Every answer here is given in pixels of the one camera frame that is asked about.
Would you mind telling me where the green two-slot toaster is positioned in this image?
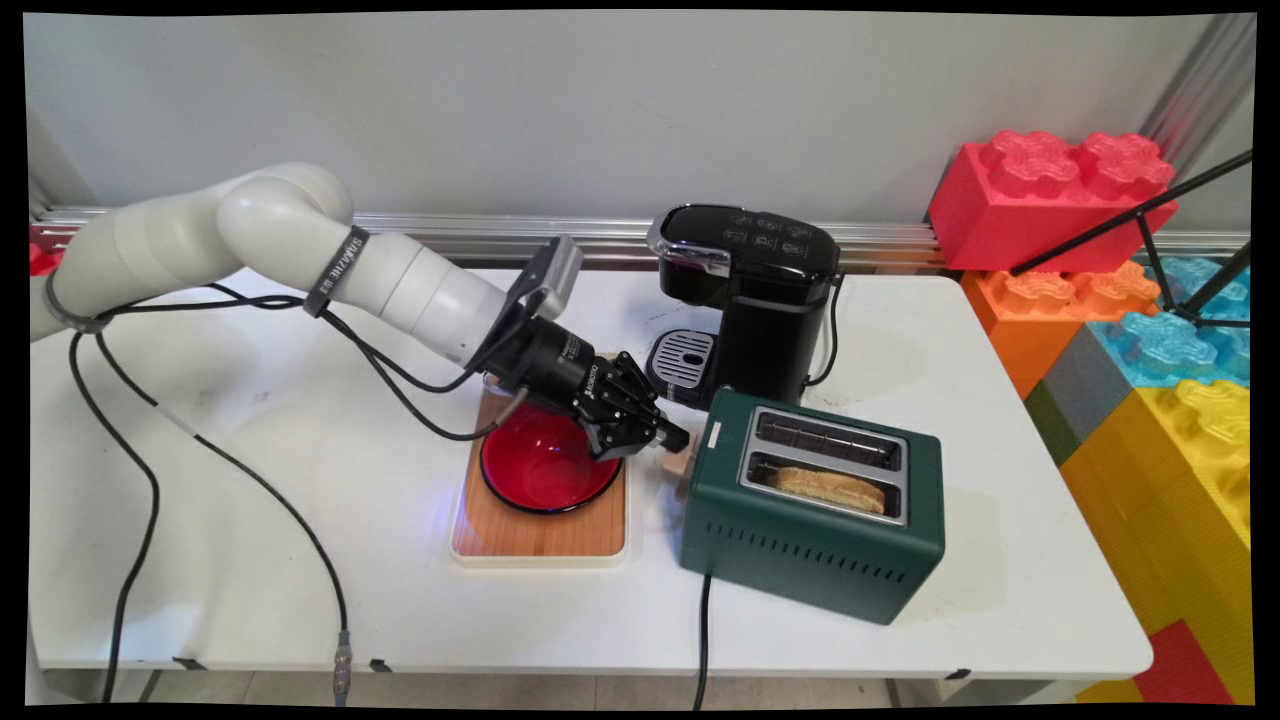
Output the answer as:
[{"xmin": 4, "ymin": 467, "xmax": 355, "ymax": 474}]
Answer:
[{"xmin": 680, "ymin": 388, "xmax": 946, "ymax": 626}]

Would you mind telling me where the black coffee machine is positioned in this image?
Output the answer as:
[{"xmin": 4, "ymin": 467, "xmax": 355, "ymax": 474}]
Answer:
[{"xmin": 645, "ymin": 204, "xmax": 843, "ymax": 411}]

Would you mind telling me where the black coffee machine cable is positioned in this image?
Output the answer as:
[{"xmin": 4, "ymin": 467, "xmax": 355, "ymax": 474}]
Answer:
[{"xmin": 808, "ymin": 275, "xmax": 846, "ymax": 389}]

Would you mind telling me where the black toaster power cable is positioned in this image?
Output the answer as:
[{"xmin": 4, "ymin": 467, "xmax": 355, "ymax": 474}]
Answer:
[{"xmin": 693, "ymin": 573, "xmax": 713, "ymax": 711}]

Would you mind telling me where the long black cable with connector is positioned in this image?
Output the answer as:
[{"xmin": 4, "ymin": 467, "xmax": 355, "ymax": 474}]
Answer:
[{"xmin": 93, "ymin": 330, "xmax": 353, "ymax": 706}]

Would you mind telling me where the black printed arm strap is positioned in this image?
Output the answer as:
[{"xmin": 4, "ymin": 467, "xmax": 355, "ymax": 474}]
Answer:
[{"xmin": 303, "ymin": 228, "xmax": 371, "ymax": 319}]

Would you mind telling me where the green foam block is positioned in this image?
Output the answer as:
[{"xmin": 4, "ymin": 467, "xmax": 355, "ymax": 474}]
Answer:
[{"xmin": 1023, "ymin": 380, "xmax": 1086, "ymax": 468}]

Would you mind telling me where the toasted bread slice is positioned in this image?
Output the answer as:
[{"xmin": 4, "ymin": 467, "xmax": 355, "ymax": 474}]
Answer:
[{"xmin": 775, "ymin": 465, "xmax": 888, "ymax": 516}]

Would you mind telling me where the low red foam block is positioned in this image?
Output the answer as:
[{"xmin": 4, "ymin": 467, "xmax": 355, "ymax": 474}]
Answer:
[{"xmin": 1133, "ymin": 620, "xmax": 1236, "ymax": 704}]

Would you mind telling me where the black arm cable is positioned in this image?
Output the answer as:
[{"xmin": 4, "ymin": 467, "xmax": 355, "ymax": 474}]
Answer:
[
  {"xmin": 320, "ymin": 310, "xmax": 531, "ymax": 443},
  {"xmin": 205, "ymin": 283, "xmax": 476, "ymax": 394}
]

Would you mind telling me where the orange foam block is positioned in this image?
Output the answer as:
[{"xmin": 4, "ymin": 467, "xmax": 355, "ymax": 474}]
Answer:
[{"xmin": 960, "ymin": 262, "xmax": 1161, "ymax": 401}]

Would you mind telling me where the black tripod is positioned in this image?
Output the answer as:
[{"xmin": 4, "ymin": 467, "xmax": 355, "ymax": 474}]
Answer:
[{"xmin": 1010, "ymin": 150, "xmax": 1253, "ymax": 331}]

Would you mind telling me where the black hanging cable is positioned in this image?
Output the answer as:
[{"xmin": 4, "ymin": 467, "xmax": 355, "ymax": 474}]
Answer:
[{"xmin": 68, "ymin": 330, "xmax": 161, "ymax": 704}]

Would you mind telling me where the upright aluminium profile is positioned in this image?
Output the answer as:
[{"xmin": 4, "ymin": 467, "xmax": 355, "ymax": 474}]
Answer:
[{"xmin": 1140, "ymin": 15, "xmax": 1253, "ymax": 181}]

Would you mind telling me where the red glass bowl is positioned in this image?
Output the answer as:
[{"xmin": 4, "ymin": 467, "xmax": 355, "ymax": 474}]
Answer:
[{"xmin": 479, "ymin": 403, "xmax": 624, "ymax": 515}]

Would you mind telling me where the wooden cutting board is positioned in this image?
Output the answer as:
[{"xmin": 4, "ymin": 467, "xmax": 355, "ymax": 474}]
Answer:
[{"xmin": 450, "ymin": 385, "xmax": 629, "ymax": 569}]

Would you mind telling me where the grey arm strap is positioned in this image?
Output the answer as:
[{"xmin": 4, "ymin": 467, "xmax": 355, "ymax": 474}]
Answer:
[{"xmin": 45, "ymin": 265, "xmax": 111, "ymax": 334}]

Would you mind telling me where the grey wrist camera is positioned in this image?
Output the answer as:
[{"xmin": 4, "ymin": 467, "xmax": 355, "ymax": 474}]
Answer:
[{"xmin": 505, "ymin": 235, "xmax": 584, "ymax": 323}]

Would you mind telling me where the horizontal aluminium rail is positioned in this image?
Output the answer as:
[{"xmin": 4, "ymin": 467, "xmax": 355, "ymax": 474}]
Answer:
[{"xmin": 35, "ymin": 205, "xmax": 1251, "ymax": 273}]

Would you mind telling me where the red studded foam block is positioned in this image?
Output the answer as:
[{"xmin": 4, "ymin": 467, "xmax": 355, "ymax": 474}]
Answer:
[{"xmin": 928, "ymin": 130, "xmax": 1179, "ymax": 273}]

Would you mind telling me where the light blue foam block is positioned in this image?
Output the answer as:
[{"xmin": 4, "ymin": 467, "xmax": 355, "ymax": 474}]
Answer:
[
  {"xmin": 1090, "ymin": 310, "xmax": 1251, "ymax": 389},
  {"xmin": 1160, "ymin": 255, "xmax": 1251, "ymax": 323}
]

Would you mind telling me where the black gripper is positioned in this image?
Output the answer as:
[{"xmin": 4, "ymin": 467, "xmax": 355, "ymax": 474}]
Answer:
[{"xmin": 503, "ymin": 318, "xmax": 693, "ymax": 462}]

